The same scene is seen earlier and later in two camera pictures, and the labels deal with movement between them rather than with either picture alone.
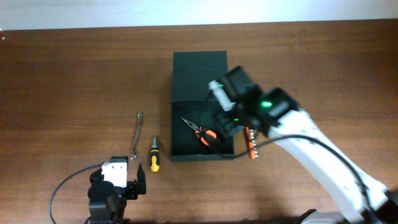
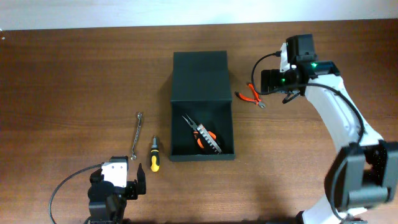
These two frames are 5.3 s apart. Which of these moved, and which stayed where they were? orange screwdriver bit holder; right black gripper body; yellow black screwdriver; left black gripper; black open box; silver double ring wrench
Moved: orange screwdriver bit holder; right black gripper body
Stayed: silver double ring wrench; black open box; left black gripper; yellow black screwdriver
